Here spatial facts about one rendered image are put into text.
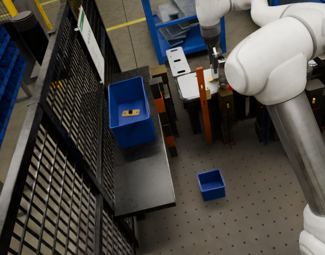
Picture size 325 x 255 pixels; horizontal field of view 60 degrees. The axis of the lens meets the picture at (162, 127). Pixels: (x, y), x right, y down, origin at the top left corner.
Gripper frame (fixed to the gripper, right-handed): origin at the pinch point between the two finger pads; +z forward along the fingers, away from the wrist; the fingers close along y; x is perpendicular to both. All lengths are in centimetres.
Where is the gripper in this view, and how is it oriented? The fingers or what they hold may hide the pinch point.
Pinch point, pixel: (214, 71)
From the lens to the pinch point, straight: 146.7
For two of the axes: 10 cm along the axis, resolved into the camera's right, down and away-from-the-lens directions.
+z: 2.1, 6.9, 6.9
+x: -9.7, 2.4, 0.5
